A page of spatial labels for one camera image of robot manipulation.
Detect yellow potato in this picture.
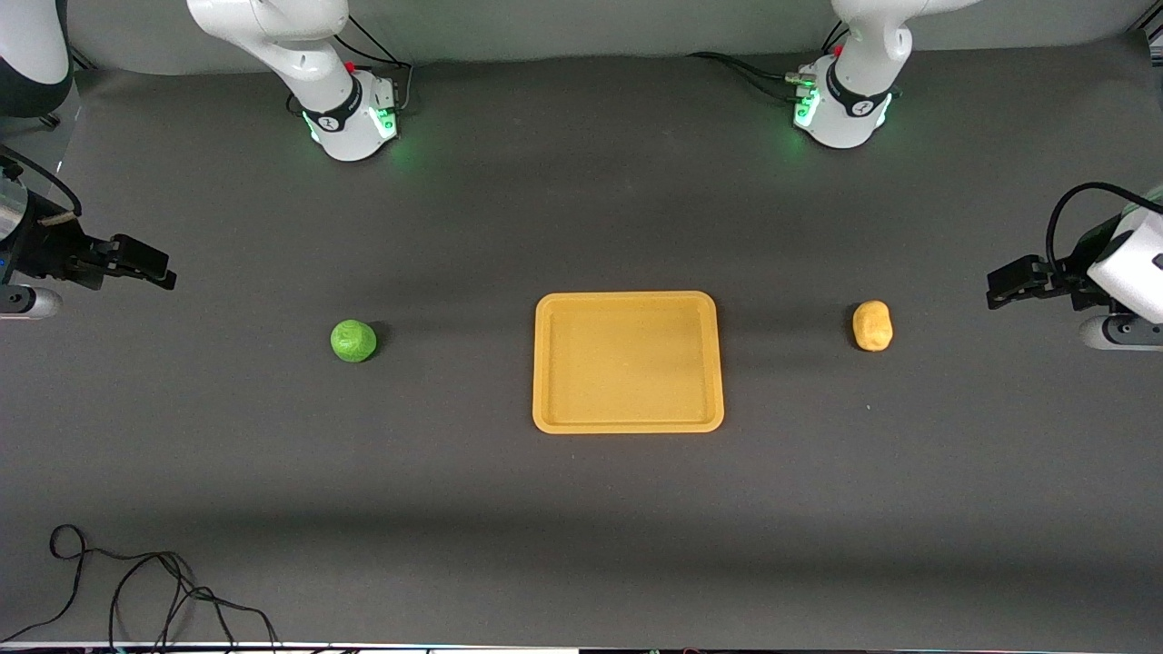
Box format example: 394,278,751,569
852,301,894,352

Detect yellow plastic tray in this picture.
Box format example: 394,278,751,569
532,291,726,435

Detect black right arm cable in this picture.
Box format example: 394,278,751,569
0,150,83,219

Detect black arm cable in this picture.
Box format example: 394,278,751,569
1045,182,1163,273
0,150,83,219

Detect green apple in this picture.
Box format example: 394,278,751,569
330,319,378,363

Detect dark grey table mat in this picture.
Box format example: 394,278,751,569
0,32,1163,650

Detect black right base cable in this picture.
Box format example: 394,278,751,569
286,16,416,117

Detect black left base cable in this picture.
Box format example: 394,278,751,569
688,52,810,103

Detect thin black loose cable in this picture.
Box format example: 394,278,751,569
0,524,283,651

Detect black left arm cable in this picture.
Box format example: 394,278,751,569
1045,182,1163,273

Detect black base cable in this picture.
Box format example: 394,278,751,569
688,52,810,103
286,16,416,117

